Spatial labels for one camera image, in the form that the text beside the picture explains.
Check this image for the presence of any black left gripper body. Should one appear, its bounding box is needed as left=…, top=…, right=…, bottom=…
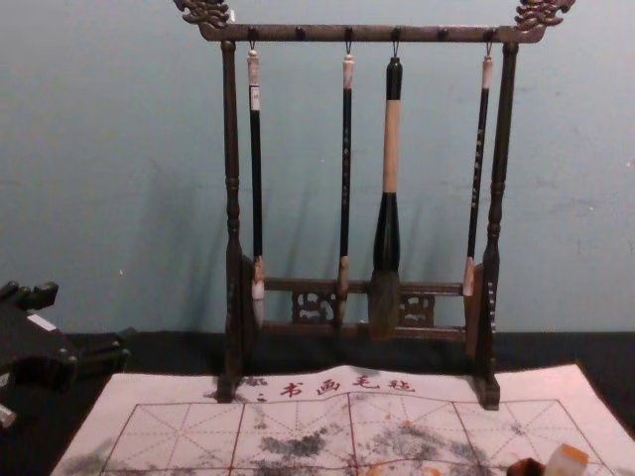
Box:
left=0, top=301, right=80, bottom=403

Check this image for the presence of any black table cloth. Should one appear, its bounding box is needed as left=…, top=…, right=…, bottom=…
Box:
left=0, top=325, right=635, bottom=476

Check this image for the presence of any white felt mat, red grid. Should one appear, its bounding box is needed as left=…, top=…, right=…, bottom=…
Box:
left=49, top=363, right=635, bottom=476

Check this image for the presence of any thin brush with white label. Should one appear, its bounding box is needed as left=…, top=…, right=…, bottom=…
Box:
left=245, top=46, right=267, bottom=331

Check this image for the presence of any thin black calligraphy brush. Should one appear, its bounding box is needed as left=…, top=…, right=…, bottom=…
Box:
left=462, top=42, right=497, bottom=298
left=337, top=49, right=357, bottom=329

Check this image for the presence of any dark carved wooden brush rack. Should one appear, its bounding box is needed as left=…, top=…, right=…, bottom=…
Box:
left=173, top=0, right=577, bottom=412

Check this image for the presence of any brown seal stone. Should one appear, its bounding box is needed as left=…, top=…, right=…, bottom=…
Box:
left=518, top=457, right=553, bottom=476

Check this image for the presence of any white and orange seal stone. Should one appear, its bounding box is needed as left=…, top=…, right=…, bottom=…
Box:
left=547, top=443, right=592, bottom=476

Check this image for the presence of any large brush with cream handle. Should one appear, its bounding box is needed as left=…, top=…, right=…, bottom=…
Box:
left=367, top=42, right=404, bottom=343

